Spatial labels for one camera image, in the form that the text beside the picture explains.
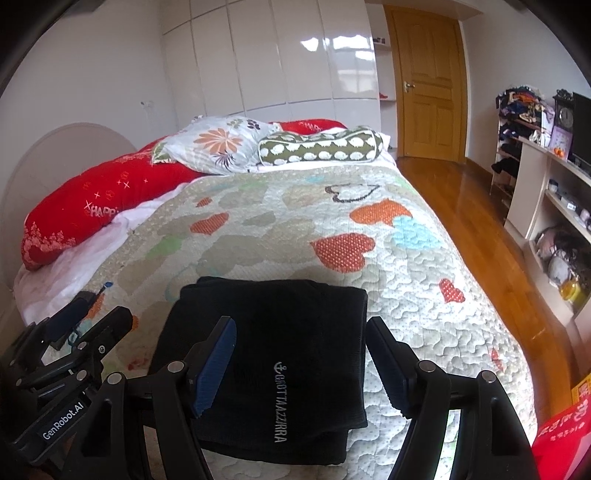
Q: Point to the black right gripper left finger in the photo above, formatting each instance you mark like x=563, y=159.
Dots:
x=110, y=443

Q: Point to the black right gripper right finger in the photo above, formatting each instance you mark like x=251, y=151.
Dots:
x=492, y=443

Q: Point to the black pants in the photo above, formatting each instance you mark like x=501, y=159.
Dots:
x=293, y=388

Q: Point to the red paper bag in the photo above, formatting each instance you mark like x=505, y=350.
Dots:
x=563, y=442

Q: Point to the yellow box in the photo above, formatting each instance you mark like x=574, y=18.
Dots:
x=582, y=390

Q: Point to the white bed sheet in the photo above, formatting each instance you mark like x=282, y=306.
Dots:
x=41, y=293

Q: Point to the long red pillow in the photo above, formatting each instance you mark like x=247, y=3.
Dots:
x=86, y=203

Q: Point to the rounded beige headboard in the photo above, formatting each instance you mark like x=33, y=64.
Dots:
x=52, y=160

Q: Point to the white shelf cabinet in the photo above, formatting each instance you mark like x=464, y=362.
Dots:
x=535, y=207

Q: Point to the heart patterned quilt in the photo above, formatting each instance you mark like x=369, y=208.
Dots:
x=353, y=226

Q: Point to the white floral pillow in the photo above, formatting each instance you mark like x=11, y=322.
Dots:
x=219, y=145

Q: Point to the black television screen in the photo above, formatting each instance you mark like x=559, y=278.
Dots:
x=581, y=141

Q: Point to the green white bolster pillow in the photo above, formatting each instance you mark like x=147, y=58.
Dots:
x=359, y=144

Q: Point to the pile of clothes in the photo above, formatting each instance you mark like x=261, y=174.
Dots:
x=522, y=115

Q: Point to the small desk clock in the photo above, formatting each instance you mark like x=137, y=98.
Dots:
x=564, y=110

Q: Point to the white glossy wardrobe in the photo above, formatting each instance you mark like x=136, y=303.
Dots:
x=271, y=60

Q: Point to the wooden door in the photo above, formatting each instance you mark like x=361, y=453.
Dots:
x=431, y=84

